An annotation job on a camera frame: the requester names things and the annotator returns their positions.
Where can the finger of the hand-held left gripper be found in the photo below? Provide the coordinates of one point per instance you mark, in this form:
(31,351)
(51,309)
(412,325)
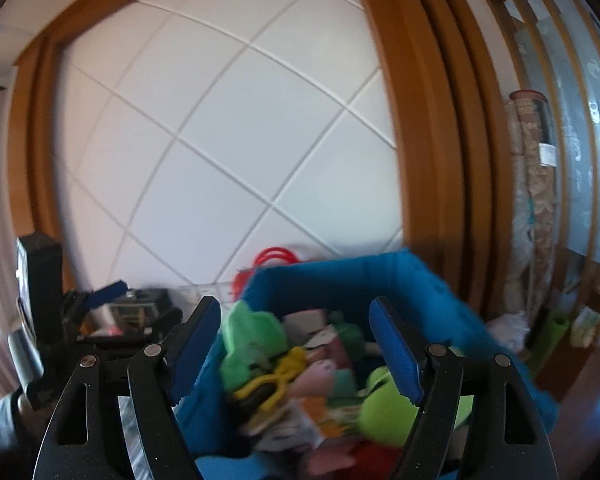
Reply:
(165,324)
(107,293)

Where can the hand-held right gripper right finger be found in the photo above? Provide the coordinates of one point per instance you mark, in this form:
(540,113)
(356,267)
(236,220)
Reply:
(395,350)

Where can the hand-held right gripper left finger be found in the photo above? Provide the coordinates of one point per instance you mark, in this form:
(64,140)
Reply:
(195,350)

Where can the green white plush toy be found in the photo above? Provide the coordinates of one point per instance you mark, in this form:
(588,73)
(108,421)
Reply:
(250,340)

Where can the blue plastic storage bin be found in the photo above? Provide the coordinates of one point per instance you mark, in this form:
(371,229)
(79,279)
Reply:
(340,285)

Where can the yellow figure toy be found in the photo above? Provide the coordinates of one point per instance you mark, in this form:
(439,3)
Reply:
(280,375)

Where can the white pink small box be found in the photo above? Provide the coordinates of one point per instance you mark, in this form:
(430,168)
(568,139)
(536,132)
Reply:
(307,325)

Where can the person's left forearm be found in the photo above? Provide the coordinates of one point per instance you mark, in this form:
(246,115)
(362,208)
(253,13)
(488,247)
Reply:
(0,420)

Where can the small silver metal object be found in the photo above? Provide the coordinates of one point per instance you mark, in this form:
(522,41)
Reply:
(129,296)

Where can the black gift box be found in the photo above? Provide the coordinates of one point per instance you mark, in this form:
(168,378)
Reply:
(135,312)

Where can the green cloth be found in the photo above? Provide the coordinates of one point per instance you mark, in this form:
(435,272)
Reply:
(385,410)

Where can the pink blue plush toy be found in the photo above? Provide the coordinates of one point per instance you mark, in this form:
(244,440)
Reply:
(322,377)

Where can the red plush item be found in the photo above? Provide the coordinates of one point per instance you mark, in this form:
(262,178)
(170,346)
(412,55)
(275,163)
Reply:
(365,460)

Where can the crumpled white bag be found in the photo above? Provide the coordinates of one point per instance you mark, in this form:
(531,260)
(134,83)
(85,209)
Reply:
(509,331)

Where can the red small suitcase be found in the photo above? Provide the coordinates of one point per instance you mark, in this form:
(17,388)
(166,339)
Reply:
(275,258)

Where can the green rolled mat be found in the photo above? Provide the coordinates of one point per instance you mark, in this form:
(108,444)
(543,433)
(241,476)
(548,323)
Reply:
(554,330)

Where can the white patterned package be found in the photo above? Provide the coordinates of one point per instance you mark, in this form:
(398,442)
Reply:
(586,327)

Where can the rolled patterned carpet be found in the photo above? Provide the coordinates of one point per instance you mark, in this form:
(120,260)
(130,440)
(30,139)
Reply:
(532,170)

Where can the frosted glass wooden partition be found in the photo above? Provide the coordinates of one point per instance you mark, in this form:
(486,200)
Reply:
(575,110)

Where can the wooden wall frame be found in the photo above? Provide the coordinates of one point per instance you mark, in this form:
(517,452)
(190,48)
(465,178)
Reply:
(430,85)

